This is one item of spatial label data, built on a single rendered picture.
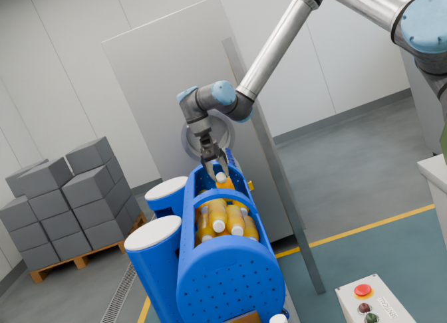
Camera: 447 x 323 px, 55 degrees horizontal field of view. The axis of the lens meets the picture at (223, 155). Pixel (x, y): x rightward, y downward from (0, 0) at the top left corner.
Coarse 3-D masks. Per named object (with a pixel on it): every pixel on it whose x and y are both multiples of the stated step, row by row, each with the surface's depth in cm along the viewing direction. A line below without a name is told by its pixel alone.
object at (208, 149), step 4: (208, 136) 165; (200, 140) 165; (204, 140) 164; (208, 140) 163; (200, 144) 164; (204, 144) 163; (208, 144) 162; (212, 144) 161; (204, 148) 161; (208, 148) 160; (212, 148) 160; (204, 152) 160; (208, 152) 158; (212, 152) 158; (204, 156) 158; (208, 156) 158; (212, 156) 158; (216, 156) 159; (208, 160) 159
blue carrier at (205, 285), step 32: (192, 192) 161; (224, 192) 147; (192, 224) 130; (256, 224) 159; (192, 256) 109; (224, 256) 107; (256, 256) 107; (192, 288) 108; (224, 288) 109; (256, 288) 109; (192, 320) 110
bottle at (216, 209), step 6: (210, 204) 155; (216, 204) 153; (222, 204) 155; (210, 210) 150; (216, 210) 147; (222, 210) 148; (210, 216) 146; (216, 216) 144; (222, 216) 144; (210, 222) 145
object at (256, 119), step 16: (224, 48) 234; (240, 64) 237; (240, 80) 239; (256, 112) 244; (256, 128) 246; (272, 160) 251; (272, 176) 255; (288, 192) 256; (288, 208) 259; (304, 240) 264; (304, 256) 267; (320, 288) 273
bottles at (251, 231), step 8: (240, 192) 188; (224, 200) 183; (240, 208) 173; (248, 208) 175; (248, 216) 160; (248, 224) 152; (224, 232) 149; (248, 232) 147; (256, 232) 148; (256, 240) 146
